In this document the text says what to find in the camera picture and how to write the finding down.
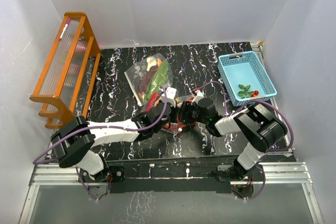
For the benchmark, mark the red fake chili pepper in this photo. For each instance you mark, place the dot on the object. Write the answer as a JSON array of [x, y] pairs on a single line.
[[155, 96]]

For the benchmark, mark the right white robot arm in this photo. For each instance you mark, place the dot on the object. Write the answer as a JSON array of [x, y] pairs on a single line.
[[261, 128]]

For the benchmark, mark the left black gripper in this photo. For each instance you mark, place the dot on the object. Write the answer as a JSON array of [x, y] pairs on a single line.
[[175, 111]]

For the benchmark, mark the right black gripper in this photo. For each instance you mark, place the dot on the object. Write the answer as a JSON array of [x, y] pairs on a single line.
[[186, 108]]

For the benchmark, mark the clear bag with green leaf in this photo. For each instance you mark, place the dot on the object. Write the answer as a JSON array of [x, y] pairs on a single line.
[[147, 76]]

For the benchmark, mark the fake cherry tomato vine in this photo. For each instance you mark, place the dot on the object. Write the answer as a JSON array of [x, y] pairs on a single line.
[[246, 92]]

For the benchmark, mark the orange wooden rack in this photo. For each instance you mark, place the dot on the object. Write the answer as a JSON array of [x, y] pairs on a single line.
[[66, 82]]

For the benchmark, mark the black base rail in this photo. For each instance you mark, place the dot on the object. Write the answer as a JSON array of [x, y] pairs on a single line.
[[177, 175]]

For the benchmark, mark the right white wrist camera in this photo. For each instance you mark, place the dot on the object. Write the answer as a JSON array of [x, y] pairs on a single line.
[[198, 95]]

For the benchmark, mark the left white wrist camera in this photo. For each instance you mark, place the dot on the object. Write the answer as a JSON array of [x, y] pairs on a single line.
[[169, 95]]

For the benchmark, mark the clear zip bag red slider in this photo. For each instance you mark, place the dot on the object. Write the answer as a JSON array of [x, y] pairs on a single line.
[[181, 127]]

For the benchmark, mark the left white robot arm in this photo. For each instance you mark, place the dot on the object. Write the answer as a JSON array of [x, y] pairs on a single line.
[[81, 136]]

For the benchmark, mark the light blue plastic basket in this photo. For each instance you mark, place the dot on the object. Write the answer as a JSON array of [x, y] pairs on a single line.
[[245, 68]]

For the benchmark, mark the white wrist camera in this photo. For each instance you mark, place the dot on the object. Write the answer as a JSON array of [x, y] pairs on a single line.
[[198, 95], [169, 95]]

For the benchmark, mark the pink white marker pen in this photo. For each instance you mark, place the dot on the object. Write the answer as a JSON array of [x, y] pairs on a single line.
[[64, 28]]

